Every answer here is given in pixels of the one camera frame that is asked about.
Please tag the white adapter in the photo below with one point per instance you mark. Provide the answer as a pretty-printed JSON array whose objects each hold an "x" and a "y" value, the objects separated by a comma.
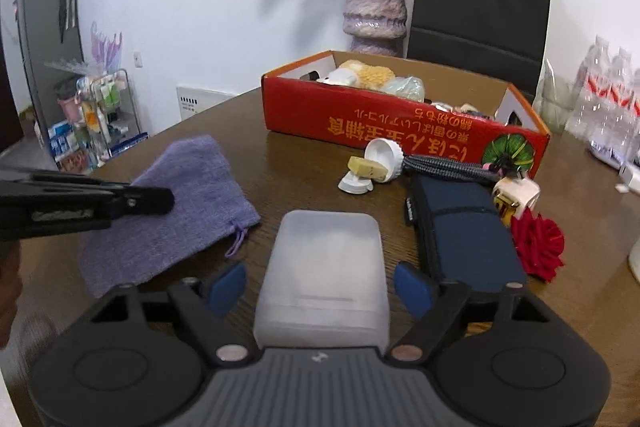
[{"x": 629, "y": 179}]

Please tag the grey cabinet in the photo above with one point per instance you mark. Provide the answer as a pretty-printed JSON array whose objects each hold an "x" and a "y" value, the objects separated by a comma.
[{"x": 45, "y": 27}]

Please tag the navy fabric case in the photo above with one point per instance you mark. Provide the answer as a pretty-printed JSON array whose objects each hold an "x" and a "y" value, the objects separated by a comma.
[{"x": 465, "y": 232}]

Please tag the beige plush toy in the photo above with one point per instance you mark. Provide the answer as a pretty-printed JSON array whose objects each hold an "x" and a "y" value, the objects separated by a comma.
[{"x": 372, "y": 74}]

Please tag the white round object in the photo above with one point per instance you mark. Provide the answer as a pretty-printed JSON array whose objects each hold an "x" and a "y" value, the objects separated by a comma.
[{"x": 634, "y": 262}]

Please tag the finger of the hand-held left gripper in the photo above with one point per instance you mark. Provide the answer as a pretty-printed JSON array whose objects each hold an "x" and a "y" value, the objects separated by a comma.
[{"x": 145, "y": 202}]

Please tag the purple cloth pouch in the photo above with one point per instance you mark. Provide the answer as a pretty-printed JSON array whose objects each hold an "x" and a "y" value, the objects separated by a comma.
[{"x": 190, "y": 187}]

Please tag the translucent plastic box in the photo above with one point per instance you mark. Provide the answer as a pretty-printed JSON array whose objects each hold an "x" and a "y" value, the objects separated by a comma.
[{"x": 325, "y": 267}]

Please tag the white round container with sponge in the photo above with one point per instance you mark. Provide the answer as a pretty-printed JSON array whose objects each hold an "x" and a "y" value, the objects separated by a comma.
[{"x": 380, "y": 152}]

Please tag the pack of water bottles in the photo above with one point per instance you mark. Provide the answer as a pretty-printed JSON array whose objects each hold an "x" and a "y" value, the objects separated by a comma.
[{"x": 607, "y": 97}]

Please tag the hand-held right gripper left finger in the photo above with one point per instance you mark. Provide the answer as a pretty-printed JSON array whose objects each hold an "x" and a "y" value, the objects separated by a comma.
[{"x": 227, "y": 284}]

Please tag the white yellow packet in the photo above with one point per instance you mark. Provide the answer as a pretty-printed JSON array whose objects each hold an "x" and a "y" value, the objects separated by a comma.
[{"x": 515, "y": 194}]

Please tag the red fabric rose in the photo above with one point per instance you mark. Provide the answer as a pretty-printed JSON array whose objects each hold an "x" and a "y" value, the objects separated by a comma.
[{"x": 537, "y": 242}]

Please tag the wooden desktop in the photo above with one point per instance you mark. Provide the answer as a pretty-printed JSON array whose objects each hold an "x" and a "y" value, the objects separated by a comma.
[{"x": 300, "y": 167}]

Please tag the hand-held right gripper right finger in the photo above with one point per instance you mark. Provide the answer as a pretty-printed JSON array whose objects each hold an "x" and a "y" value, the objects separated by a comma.
[{"x": 412, "y": 289}]

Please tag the white wall socket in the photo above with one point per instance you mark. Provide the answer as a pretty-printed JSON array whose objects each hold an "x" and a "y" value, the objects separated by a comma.
[{"x": 138, "y": 58}]

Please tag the small white cap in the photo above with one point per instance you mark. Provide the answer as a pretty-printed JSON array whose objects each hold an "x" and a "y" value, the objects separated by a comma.
[{"x": 352, "y": 184}]

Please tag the white wall unit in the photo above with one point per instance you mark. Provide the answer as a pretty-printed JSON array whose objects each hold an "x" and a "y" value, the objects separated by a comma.
[{"x": 197, "y": 99}]

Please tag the purple textured vase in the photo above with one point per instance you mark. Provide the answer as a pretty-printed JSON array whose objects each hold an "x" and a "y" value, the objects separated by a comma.
[{"x": 375, "y": 2}]

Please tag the red cardboard box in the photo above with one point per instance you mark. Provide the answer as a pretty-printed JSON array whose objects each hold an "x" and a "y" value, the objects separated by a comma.
[{"x": 350, "y": 117}]

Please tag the white soft item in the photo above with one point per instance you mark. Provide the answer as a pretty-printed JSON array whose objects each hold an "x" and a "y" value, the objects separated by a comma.
[{"x": 335, "y": 78}]

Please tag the clear plastic container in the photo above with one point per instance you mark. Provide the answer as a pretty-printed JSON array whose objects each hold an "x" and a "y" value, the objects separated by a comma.
[{"x": 555, "y": 99}]

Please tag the pale green bag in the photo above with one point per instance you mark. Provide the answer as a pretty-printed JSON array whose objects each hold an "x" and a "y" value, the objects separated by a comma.
[{"x": 405, "y": 88}]

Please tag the purple wrapped bouquet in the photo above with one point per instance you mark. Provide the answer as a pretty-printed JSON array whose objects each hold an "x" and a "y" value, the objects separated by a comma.
[{"x": 105, "y": 47}]

